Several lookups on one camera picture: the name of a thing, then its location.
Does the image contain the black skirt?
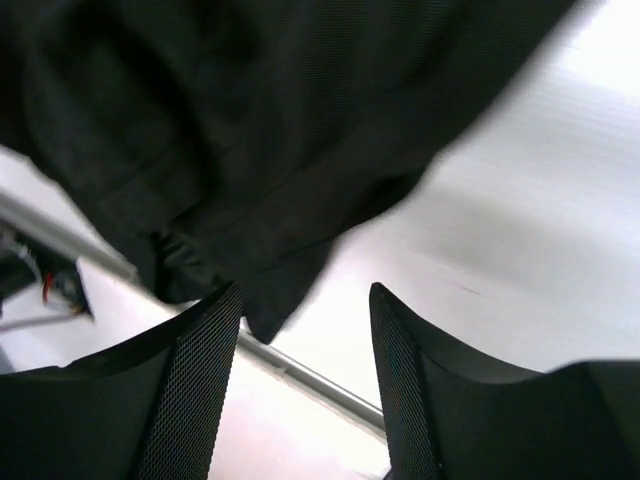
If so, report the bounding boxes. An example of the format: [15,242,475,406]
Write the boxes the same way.
[1,1,573,344]

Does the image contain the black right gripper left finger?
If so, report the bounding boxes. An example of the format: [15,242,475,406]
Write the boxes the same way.
[1,284,242,479]

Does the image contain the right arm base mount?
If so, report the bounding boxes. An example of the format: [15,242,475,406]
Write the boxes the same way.
[1,223,94,320]

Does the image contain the aluminium table edge rail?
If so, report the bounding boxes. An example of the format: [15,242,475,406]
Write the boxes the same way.
[1,191,384,430]

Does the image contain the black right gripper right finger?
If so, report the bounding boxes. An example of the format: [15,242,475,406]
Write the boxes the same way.
[369,283,639,479]

